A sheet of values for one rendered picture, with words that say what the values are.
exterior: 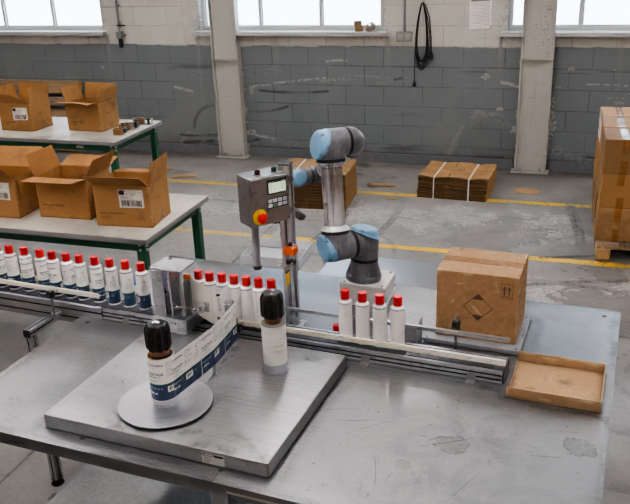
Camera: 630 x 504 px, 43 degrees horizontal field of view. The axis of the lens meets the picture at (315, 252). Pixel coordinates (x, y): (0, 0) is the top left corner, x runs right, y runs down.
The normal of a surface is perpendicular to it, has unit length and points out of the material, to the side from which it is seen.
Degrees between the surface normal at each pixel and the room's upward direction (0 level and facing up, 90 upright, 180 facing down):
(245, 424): 0
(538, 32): 90
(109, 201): 91
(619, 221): 87
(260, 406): 0
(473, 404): 0
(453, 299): 90
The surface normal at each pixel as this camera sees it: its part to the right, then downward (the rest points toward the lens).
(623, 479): -0.04, -0.93
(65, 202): -0.28, 0.36
